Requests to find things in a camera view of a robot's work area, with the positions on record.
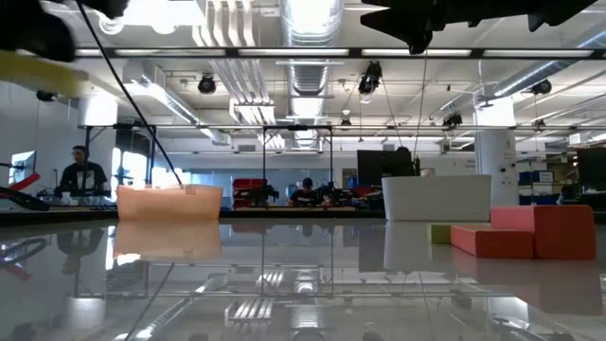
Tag white round pillar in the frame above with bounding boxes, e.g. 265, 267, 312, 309
474, 97, 520, 209
78, 97, 118, 190

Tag green foam block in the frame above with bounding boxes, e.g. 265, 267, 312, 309
426, 223, 454, 245

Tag white plastic bin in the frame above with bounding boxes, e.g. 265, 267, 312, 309
381, 173, 492, 223

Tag black table edge rail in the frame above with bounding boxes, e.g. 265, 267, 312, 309
0, 206, 606, 226

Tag orange plastic bin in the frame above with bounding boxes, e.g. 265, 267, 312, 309
116, 183, 223, 223

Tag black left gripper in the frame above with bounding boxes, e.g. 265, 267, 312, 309
0, 8, 78, 63

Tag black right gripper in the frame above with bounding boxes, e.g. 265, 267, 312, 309
360, 0, 531, 56

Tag black metal stand frame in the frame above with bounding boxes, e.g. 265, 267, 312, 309
261, 124, 334, 209
82, 122, 158, 190

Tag yellow foam block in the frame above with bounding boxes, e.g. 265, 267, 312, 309
0, 48, 92, 99

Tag thin hanging cable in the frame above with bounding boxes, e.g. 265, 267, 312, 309
412, 49, 430, 161

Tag red bar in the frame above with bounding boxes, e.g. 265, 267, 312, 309
8, 172, 42, 192

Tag long black cable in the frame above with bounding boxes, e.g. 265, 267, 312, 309
76, 0, 185, 187

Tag blue storage bins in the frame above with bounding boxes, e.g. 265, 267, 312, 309
518, 170, 555, 206

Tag black computer monitor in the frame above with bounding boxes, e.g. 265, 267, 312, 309
576, 147, 606, 190
356, 150, 414, 196

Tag silver ventilation duct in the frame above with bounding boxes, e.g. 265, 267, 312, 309
278, 0, 346, 149

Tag lit computer monitor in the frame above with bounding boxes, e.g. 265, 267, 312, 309
8, 150, 38, 187

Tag red storage bins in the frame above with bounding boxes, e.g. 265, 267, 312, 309
232, 177, 269, 208

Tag light red foam block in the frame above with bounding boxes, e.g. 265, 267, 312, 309
490, 205, 537, 233

